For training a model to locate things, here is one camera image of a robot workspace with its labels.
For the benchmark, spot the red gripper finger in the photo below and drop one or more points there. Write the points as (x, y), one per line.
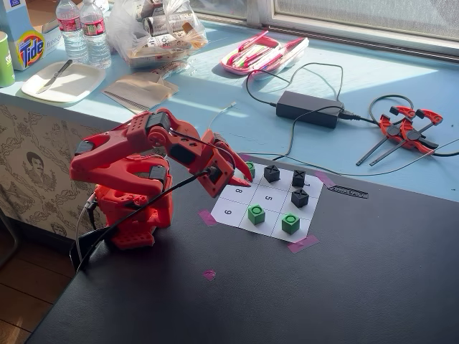
(229, 148)
(241, 182)

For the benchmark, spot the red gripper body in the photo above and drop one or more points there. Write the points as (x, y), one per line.
(219, 150)

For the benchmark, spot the green cube with O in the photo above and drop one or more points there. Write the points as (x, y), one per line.
(290, 224)
(251, 167)
(256, 215)

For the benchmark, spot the red robot arm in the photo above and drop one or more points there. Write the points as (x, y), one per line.
(118, 143)

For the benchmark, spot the white numbered grid paper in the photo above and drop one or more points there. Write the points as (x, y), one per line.
(236, 204)

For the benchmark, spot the black cube with X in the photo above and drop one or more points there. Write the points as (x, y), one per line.
(272, 173)
(299, 199)
(298, 178)

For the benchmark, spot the purple tape strip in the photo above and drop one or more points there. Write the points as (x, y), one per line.
(207, 217)
(245, 157)
(303, 244)
(325, 178)

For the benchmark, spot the pink pencil case with pens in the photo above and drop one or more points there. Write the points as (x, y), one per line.
(233, 64)

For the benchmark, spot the black power adapter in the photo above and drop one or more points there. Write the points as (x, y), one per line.
(308, 109)

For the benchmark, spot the small purple tape mark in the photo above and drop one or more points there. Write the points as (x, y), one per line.
(209, 275)

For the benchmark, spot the brown paper napkins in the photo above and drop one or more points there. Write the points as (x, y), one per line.
(143, 87)

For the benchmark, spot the white lined paper pad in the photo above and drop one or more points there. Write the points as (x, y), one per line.
(125, 102)

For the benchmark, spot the black comb-shaped strip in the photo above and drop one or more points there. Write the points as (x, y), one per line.
(348, 191)

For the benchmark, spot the black table clamp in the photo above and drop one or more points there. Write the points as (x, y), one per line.
(89, 240)

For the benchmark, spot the orange black bar clamp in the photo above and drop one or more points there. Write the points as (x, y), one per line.
(432, 115)
(384, 125)

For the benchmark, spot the white square plate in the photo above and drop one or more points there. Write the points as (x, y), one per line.
(79, 79)

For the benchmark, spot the clear plastic bag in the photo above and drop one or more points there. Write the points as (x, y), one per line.
(122, 28)

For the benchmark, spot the plastic water bottle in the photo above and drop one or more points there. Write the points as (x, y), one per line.
(96, 46)
(71, 39)

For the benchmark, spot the beige patterned cloth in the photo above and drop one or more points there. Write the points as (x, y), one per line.
(36, 186)

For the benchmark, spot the silver knife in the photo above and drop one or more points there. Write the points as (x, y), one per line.
(54, 76)

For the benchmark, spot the Tide detergent box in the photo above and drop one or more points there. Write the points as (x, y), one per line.
(30, 50)

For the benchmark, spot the green cup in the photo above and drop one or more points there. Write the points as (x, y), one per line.
(6, 64)

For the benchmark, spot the white window frame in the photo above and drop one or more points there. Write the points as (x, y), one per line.
(358, 32)

